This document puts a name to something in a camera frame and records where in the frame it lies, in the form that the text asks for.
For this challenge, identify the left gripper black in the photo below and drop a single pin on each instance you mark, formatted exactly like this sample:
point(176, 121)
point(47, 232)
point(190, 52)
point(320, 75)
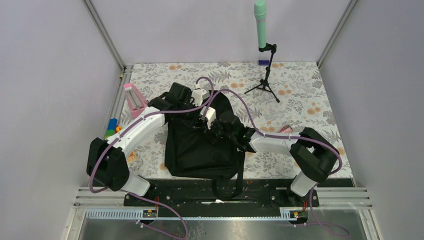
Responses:
point(190, 103)

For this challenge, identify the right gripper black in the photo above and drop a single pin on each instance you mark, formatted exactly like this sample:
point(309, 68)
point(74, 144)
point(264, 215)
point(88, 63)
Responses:
point(214, 122)

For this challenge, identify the black student backpack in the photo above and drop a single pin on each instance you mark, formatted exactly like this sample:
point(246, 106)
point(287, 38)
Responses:
point(189, 154)

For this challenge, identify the pink tube container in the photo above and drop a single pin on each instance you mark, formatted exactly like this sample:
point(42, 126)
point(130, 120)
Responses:
point(287, 129)

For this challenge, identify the orange snack packet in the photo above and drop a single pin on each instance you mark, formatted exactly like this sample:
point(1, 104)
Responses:
point(131, 156)

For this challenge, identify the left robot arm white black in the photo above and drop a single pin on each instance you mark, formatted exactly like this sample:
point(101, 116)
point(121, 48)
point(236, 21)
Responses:
point(107, 159)

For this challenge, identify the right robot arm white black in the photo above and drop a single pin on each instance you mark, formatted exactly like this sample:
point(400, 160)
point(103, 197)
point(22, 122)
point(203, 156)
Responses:
point(314, 155)

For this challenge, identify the pink metronome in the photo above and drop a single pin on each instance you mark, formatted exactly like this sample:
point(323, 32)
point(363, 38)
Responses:
point(136, 100)

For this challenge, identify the black tripod microphone stand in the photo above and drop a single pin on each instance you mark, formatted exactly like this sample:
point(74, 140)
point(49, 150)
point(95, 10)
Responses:
point(264, 83)

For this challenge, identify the floral table mat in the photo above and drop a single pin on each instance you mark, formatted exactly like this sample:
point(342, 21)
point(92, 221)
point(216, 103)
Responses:
point(303, 103)

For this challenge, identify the colourful toy block train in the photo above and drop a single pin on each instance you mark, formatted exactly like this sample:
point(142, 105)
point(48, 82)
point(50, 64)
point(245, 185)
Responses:
point(113, 127)

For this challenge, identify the small blue block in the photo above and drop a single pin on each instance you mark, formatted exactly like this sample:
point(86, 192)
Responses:
point(263, 62)

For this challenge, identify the green microphone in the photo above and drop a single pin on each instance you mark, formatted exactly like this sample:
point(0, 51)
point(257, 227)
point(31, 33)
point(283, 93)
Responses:
point(260, 13)

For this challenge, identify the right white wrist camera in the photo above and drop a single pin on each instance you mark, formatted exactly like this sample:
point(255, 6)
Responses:
point(208, 115)

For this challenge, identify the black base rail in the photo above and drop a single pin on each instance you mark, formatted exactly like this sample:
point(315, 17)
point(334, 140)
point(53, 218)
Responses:
point(194, 198)

